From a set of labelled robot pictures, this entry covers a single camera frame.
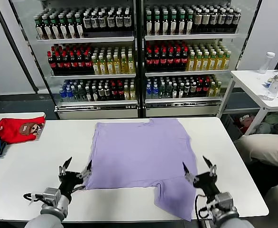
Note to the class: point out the clear plastic water bottle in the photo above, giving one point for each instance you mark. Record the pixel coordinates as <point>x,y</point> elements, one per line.
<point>271,90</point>

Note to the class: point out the purple t-shirt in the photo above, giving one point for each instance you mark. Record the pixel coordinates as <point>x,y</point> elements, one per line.
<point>141,154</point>

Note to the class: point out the white side table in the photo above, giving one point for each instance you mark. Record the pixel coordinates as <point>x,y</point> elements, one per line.
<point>252,80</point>

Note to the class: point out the clear green tinted bottle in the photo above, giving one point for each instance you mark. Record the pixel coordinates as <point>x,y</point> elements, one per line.
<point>162,90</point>
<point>82,93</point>
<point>168,90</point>
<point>76,93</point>

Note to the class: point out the small dark drink bottle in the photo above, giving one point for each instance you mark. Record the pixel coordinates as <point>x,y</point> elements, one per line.
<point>187,89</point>
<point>181,90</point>
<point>88,93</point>
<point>193,89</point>
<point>174,90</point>
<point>101,93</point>
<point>95,93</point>
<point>107,92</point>

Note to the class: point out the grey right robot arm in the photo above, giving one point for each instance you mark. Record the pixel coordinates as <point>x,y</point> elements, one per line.
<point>229,219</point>

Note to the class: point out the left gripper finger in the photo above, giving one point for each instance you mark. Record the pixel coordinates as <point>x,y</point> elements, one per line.
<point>63,169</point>
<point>85,173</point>

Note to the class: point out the tall clear bottle white cap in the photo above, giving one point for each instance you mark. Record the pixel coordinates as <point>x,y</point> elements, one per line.
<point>266,64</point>

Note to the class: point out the small red cap cola bottle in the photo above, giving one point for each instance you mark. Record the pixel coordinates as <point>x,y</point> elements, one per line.
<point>206,88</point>
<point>114,91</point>
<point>199,88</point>
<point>121,91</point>

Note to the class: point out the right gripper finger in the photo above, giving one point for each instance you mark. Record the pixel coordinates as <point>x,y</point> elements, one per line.
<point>190,177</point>
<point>212,169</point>

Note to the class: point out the yellow juice bottle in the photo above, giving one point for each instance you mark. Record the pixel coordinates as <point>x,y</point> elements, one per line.
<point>124,66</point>
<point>212,62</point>
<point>220,62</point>
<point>110,66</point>
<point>198,63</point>
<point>205,63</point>
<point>96,66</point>
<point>103,66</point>
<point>117,66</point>
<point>191,63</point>
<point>227,61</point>
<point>131,66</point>

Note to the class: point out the white cabinet shelf board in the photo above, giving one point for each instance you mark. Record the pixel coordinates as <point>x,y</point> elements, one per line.
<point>184,99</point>
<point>188,72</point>
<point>94,75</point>
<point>191,36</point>
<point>96,103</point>
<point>86,39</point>

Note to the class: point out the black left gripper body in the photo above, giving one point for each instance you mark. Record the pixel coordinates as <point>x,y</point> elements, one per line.
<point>69,183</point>

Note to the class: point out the red shirt with bear print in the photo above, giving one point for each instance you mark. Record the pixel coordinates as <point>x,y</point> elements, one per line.
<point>11,130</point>

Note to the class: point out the drinks display cabinet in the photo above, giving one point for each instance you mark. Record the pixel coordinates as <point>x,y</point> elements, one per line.
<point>181,110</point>
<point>96,113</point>

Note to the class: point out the small blue object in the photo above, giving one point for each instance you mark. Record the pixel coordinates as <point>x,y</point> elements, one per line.
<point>268,83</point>

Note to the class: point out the black storage crate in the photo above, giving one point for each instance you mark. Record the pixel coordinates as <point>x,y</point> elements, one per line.
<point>231,129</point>

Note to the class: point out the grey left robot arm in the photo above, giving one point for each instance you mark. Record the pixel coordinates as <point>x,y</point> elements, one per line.
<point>46,218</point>

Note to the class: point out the small yellow drink bottle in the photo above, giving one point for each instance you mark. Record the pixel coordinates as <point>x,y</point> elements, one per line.
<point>126,93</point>
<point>212,89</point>
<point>132,93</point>
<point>218,88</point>

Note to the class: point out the red clothes pile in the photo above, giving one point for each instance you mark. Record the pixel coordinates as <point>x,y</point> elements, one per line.
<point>247,123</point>

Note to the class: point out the long black slanted pole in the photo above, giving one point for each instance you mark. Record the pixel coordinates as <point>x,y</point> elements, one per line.
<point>16,48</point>

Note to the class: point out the blue water bottle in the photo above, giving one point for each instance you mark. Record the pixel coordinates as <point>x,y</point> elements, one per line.
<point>62,93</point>
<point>149,91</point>
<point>155,91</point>
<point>69,93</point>

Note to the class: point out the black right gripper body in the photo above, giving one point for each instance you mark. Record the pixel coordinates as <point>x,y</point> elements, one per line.
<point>206,184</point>

